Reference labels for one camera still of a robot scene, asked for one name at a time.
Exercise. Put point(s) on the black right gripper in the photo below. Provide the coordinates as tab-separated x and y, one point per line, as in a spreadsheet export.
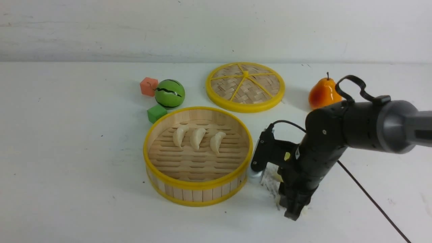
301	175

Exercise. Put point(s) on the white dumpling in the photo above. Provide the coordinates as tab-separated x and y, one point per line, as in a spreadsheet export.
196	138
179	135
216	141

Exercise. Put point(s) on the green dumpling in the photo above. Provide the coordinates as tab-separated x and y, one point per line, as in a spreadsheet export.
278	177
304	210

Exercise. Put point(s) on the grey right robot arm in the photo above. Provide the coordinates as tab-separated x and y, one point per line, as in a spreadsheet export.
395	127

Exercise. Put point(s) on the bamboo steamer tray yellow rim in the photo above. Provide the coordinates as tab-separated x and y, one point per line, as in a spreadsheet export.
197	178

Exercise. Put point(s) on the bamboo steamer lid yellow rim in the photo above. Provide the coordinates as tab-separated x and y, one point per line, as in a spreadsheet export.
245	87

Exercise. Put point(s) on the orange toy pear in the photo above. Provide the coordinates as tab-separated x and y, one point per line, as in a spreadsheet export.
323	93

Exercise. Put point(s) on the green toy watermelon ball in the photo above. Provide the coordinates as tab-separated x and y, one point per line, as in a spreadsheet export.
170	94

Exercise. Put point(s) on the green foam cube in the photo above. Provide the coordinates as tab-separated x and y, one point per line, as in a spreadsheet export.
156	112

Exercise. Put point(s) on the orange foam cube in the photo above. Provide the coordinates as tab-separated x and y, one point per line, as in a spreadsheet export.
148	86

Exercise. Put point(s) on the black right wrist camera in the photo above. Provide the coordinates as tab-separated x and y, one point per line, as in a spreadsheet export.
270	150

